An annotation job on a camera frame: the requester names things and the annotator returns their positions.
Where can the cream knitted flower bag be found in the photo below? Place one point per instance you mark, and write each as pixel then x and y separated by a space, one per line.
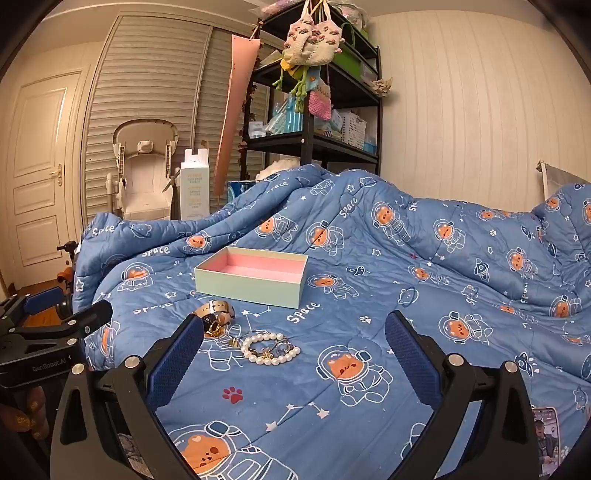
pixel 300 39
pixel 330 34

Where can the smartphone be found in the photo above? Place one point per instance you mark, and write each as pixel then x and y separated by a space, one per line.
pixel 546 438

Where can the black and orange stand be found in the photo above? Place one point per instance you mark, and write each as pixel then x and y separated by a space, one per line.
pixel 67 277

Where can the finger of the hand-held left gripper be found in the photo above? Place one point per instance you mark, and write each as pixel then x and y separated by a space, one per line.
pixel 42 298
pixel 87 316

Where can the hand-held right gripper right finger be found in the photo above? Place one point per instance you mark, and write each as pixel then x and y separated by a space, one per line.
pixel 408 362

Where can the blue printed bear blanket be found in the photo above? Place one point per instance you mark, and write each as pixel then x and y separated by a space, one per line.
pixel 323 415

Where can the long pink felt strip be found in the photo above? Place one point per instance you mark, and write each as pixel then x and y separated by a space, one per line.
pixel 235 92

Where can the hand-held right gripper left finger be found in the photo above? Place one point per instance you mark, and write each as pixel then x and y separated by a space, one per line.
pixel 178 362

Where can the blue striped packet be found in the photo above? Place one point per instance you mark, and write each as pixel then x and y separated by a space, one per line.
pixel 288 121

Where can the crumpled paper flower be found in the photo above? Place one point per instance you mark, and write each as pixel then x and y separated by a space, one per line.
pixel 382 85

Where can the blue package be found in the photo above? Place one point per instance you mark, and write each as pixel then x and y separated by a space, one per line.
pixel 240 190

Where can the green box with pink inside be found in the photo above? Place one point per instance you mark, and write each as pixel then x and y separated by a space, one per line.
pixel 249 293

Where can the person's left hand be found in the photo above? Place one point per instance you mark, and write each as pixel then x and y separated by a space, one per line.
pixel 37 402

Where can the green frog toy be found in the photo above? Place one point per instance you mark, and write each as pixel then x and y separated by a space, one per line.
pixel 288 76

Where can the tall white carton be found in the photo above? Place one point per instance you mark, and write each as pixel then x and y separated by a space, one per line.
pixel 194 194

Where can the black metal shelf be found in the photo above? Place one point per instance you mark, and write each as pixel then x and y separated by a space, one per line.
pixel 308 143

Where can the gold flower brooch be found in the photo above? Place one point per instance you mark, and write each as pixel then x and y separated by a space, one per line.
pixel 213 330

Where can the white panel door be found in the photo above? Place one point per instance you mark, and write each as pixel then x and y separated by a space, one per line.
pixel 37 161

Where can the white plastic basket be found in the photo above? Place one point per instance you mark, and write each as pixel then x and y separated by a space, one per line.
pixel 353 130

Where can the white fluffy cushion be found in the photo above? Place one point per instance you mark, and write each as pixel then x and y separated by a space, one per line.
pixel 277 168

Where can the green bag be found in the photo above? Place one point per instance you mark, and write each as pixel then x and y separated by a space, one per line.
pixel 351 57

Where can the white high chair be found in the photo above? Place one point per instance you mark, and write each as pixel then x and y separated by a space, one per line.
pixel 143 184

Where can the pink knitted pouch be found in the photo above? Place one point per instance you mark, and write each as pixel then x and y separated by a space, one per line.
pixel 320 105

